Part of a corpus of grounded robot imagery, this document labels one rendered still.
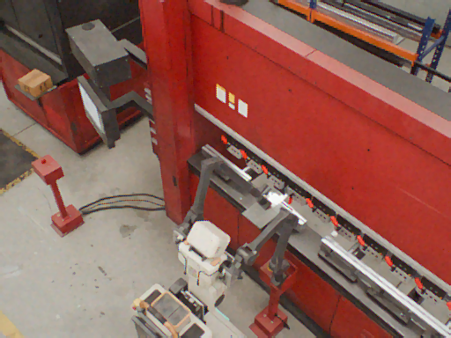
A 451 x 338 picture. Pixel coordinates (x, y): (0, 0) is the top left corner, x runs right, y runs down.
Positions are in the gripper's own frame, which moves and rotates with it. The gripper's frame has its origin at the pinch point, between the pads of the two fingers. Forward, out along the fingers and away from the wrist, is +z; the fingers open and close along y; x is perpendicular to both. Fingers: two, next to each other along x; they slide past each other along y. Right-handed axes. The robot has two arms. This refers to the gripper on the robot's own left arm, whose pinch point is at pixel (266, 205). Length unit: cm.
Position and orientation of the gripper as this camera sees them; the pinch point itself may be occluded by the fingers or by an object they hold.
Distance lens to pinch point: 371.3
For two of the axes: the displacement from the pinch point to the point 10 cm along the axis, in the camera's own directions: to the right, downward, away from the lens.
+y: -6.7, -5.4, 5.1
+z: 3.4, 3.8, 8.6
